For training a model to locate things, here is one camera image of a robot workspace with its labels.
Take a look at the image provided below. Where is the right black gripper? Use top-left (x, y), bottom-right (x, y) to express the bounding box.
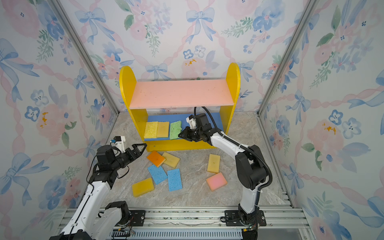
top-left (178, 127), bottom-right (204, 143)

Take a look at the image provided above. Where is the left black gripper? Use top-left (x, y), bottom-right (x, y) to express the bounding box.
top-left (111, 143), bottom-right (146, 172)

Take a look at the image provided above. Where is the yellow sponge with green back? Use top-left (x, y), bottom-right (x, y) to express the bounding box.
top-left (156, 122), bottom-right (170, 138)

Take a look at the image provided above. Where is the bright yellow cellulose sponge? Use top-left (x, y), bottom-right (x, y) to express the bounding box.
top-left (144, 122), bottom-right (159, 139)

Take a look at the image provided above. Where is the yellow pink blue toy shelf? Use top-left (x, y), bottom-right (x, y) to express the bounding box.
top-left (120, 63), bottom-right (241, 152)

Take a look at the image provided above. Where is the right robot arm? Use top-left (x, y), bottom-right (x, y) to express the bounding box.
top-left (178, 114), bottom-right (273, 226)

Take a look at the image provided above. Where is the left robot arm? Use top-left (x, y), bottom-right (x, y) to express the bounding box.
top-left (50, 141), bottom-right (147, 240)

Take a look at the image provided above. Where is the pale yellow sponge underneath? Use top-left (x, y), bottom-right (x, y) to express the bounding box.
top-left (162, 152), bottom-right (180, 169)

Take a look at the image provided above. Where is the blue sponge left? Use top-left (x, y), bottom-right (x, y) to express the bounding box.
top-left (148, 165), bottom-right (168, 185)

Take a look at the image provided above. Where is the blue sponge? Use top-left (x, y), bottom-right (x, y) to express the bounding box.
top-left (148, 165), bottom-right (168, 185)
top-left (167, 169), bottom-right (183, 192)

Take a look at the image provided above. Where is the thick yellow sponge front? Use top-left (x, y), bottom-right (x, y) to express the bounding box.
top-left (132, 178), bottom-right (155, 198)

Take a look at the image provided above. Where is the small yellow sponge right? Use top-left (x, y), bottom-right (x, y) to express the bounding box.
top-left (207, 154), bottom-right (221, 174)

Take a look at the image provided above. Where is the blue sponge right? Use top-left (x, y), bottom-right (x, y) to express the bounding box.
top-left (167, 169), bottom-right (183, 192)

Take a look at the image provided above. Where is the pink orange sponge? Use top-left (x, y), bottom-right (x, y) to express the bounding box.
top-left (206, 173), bottom-right (228, 192)

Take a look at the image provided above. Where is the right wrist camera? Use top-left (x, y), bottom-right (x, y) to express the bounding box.
top-left (186, 113), bottom-right (209, 130)

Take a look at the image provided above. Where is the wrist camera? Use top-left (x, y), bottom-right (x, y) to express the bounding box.
top-left (186, 113), bottom-right (209, 130)
top-left (110, 136), bottom-right (126, 153)

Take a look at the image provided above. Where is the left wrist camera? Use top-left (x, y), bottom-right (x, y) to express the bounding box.
top-left (110, 136), bottom-right (126, 153)

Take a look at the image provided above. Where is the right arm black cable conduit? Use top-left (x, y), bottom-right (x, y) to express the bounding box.
top-left (193, 106), bottom-right (273, 191)

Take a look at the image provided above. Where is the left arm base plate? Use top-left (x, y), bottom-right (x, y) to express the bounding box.
top-left (110, 208), bottom-right (147, 227)

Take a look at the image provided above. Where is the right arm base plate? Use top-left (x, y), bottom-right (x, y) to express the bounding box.
top-left (220, 209), bottom-right (267, 228)

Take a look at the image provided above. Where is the aluminium mounting rail frame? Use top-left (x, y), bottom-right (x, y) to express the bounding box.
top-left (56, 206), bottom-right (315, 240)

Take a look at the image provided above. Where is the left corner aluminium post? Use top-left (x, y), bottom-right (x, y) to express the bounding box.
top-left (48, 0), bottom-right (120, 115)

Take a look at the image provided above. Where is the corner aluminium post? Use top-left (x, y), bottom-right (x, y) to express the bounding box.
top-left (257, 0), bottom-right (318, 118)
top-left (48, 0), bottom-right (120, 115)

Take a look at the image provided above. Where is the right corner aluminium post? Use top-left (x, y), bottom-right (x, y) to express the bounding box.
top-left (257, 0), bottom-right (318, 118)

